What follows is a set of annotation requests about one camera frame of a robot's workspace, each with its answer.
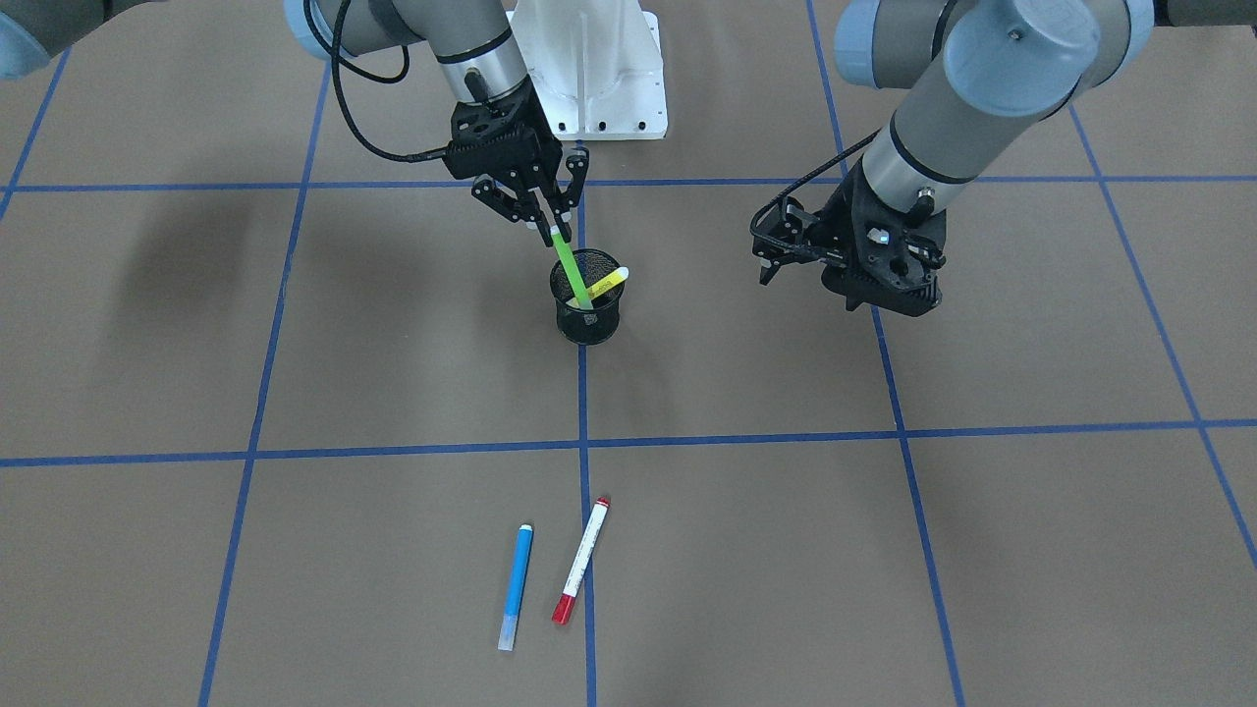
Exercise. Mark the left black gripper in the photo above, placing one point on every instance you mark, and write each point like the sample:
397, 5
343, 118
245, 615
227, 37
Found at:
838, 215

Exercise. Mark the red marker pen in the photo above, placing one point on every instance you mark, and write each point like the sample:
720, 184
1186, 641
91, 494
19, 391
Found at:
564, 607

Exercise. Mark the blue marker pen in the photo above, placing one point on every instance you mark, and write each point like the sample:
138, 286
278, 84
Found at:
518, 573

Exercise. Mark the yellow highlighter pen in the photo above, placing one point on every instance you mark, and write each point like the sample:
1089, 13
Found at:
608, 283

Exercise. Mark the green marker pen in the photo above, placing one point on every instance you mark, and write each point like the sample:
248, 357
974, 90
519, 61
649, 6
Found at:
570, 268

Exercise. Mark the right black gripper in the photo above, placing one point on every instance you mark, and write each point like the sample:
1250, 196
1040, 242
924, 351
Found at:
539, 122

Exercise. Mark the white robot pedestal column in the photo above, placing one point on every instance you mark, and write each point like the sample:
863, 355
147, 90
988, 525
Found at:
598, 67

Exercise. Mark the brown paper table cover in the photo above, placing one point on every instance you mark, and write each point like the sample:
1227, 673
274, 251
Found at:
274, 409

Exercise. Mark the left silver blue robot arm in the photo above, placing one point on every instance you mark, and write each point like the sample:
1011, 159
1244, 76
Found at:
976, 75

